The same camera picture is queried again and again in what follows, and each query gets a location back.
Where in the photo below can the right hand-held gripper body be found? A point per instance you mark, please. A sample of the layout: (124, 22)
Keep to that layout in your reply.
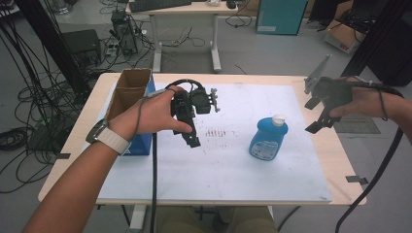
(333, 92)

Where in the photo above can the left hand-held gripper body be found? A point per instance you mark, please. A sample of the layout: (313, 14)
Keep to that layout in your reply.
(201, 100)

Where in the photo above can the blue detergent bottle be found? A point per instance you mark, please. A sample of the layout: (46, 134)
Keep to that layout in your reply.
(268, 137)

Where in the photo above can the person's right hand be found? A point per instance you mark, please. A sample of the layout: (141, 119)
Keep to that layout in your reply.
(369, 102)

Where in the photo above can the person's left hand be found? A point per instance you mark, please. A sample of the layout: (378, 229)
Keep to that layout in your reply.
(149, 113)

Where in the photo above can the white table mat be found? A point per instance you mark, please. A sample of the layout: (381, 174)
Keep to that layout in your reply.
(226, 174)

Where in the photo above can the brown cardboard box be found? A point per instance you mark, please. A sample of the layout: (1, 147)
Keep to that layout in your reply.
(341, 37)

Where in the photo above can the black tape strip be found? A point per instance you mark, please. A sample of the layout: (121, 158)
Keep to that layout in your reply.
(63, 156)
(356, 179)

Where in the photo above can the black cabinet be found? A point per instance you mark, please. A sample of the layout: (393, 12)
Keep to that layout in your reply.
(393, 55)

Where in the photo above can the blue cardboard box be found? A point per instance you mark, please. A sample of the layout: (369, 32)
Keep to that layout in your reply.
(132, 82)

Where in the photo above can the person's khaki legs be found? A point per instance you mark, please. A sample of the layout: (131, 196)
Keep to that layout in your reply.
(181, 221)

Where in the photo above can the white desk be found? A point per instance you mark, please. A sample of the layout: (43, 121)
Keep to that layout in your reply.
(181, 9)

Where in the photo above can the teal cabinet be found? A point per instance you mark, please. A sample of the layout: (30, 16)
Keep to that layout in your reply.
(280, 16)

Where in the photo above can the black computer mouse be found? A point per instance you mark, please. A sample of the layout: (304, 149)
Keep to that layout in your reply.
(231, 4)

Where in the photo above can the black electronic device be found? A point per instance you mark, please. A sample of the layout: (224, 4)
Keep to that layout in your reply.
(124, 32)

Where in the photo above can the black keyboard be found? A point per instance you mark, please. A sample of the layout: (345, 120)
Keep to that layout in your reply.
(158, 4)

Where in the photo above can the black computer case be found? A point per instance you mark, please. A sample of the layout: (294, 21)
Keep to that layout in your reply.
(82, 45)

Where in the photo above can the black slanted metal post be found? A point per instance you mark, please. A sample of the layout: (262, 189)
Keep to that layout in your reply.
(379, 35)

